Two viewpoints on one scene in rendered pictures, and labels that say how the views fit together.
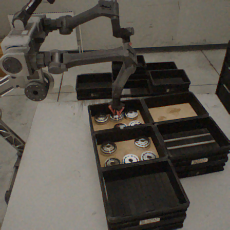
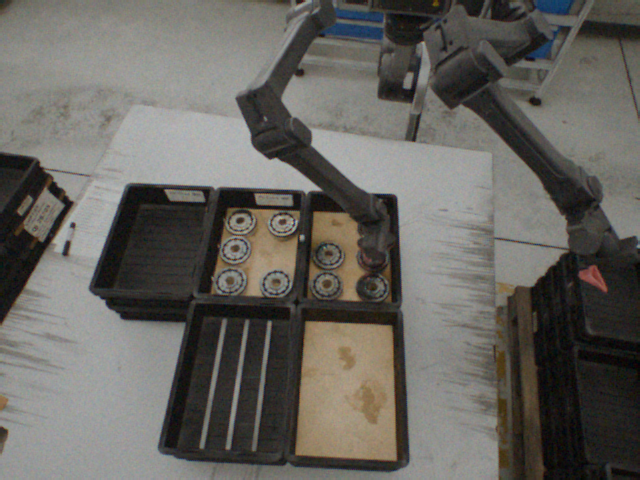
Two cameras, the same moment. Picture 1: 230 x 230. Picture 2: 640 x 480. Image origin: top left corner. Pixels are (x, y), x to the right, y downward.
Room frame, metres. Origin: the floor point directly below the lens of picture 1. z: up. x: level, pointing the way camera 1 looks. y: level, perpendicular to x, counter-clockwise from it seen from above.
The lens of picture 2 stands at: (1.44, -0.70, 2.06)
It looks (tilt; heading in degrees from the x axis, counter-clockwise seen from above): 59 degrees down; 102
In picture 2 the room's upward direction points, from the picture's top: straight up
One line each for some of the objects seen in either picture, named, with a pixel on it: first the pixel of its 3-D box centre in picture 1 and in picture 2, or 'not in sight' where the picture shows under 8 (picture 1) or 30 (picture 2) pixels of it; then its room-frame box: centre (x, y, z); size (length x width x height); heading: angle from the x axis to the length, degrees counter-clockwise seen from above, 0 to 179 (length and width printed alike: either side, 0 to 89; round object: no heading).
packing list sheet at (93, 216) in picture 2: not in sight; (98, 217); (0.41, 0.01, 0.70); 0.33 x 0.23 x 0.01; 92
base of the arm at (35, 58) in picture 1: (36, 60); not in sight; (1.18, 0.38, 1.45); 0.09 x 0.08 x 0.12; 2
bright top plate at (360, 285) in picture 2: (131, 113); (372, 287); (1.47, -0.12, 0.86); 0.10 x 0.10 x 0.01
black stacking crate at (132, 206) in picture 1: (141, 193); (162, 245); (0.79, -0.13, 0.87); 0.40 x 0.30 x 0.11; 100
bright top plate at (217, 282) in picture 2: (149, 157); (230, 281); (1.04, -0.20, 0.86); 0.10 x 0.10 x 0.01
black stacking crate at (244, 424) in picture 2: (190, 141); (236, 377); (1.15, -0.47, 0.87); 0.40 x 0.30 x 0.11; 100
